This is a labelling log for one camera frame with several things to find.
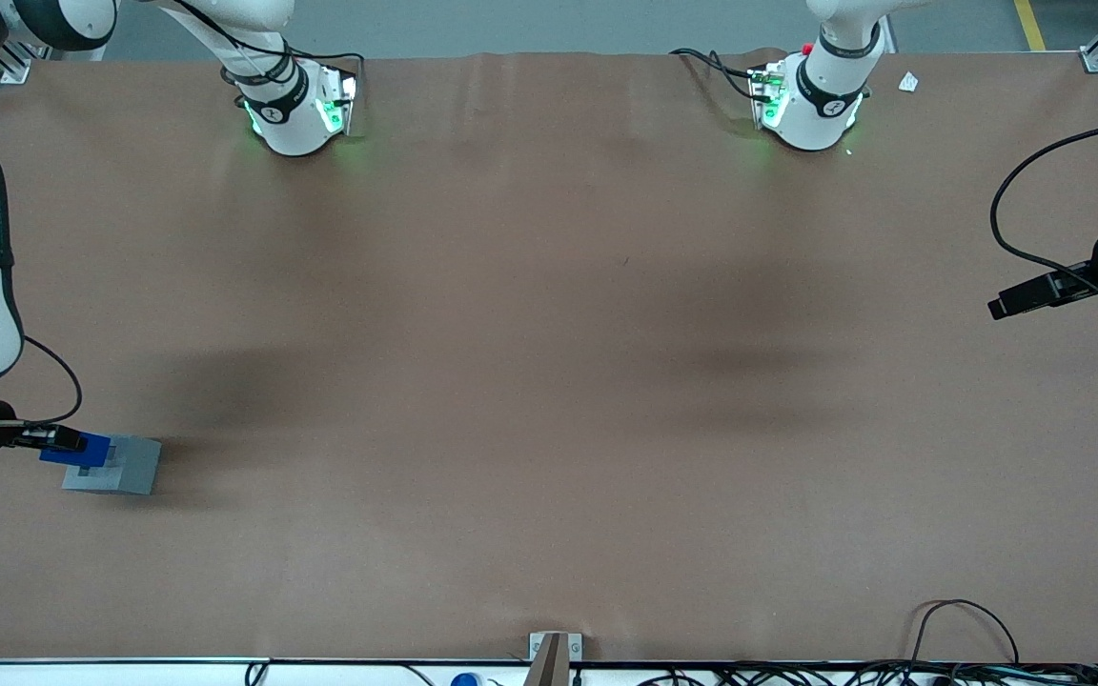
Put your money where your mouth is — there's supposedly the black cable arch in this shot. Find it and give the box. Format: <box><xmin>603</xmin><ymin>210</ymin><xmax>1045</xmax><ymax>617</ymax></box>
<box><xmin>905</xmin><ymin>598</ymin><xmax>1021</xmax><ymax>668</ymax></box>

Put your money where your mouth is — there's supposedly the black left arm base cable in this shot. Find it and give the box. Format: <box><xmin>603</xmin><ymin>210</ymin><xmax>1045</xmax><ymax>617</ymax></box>
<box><xmin>670</xmin><ymin>48</ymin><xmax>762</xmax><ymax>102</ymax></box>

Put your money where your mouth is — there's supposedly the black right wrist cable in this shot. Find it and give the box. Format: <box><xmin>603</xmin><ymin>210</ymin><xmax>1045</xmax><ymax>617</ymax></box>
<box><xmin>21</xmin><ymin>335</ymin><xmax>84</xmax><ymax>427</ymax></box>

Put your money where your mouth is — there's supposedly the brown table cover mat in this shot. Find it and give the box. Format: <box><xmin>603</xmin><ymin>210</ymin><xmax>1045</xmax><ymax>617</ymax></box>
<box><xmin>0</xmin><ymin>48</ymin><xmax>1098</xmax><ymax>663</ymax></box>

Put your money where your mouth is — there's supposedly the black arm base cable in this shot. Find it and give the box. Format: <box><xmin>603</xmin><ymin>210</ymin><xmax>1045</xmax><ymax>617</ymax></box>
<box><xmin>284</xmin><ymin>48</ymin><xmax>365</xmax><ymax>70</ymax></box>
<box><xmin>670</xmin><ymin>48</ymin><xmax>762</xmax><ymax>102</ymax></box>

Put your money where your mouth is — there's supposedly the tangled black cable bundle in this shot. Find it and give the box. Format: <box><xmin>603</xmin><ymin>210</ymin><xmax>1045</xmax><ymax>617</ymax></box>
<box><xmin>644</xmin><ymin>661</ymin><xmax>1098</xmax><ymax>686</ymax></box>

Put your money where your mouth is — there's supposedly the long black left wrist cable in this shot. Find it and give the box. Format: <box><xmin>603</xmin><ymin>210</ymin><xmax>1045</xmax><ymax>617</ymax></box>
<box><xmin>990</xmin><ymin>114</ymin><xmax>1098</xmax><ymax>317</ymax></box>

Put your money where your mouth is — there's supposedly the black right arm base cable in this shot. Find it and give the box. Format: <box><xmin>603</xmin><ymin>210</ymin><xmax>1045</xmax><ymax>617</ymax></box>
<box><xmin>284</xmin><ymin>48</ymin><xmax>365</xmax><ymax>70</ymax></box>

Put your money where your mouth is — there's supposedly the blue plastic block part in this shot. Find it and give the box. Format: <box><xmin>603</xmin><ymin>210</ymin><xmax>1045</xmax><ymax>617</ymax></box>
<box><xmin>40</xmin><ymin>433</ymin><xmax>112</xmax><ymax>469</ymax></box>

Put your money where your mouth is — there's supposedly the gray square base with socket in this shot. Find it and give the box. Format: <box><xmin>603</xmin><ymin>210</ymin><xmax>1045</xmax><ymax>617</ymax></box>
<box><xmin>61</xmin><ymin>435</ymin><xmax>163</xmax><ymax>496</ymax></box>

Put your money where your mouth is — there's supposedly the metal table edge bracket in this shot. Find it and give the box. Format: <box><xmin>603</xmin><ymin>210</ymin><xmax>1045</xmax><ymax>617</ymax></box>
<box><xmin>528</xmin><ymin>631</ymin><xmax>584</xmax><ymax>664</ymax></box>

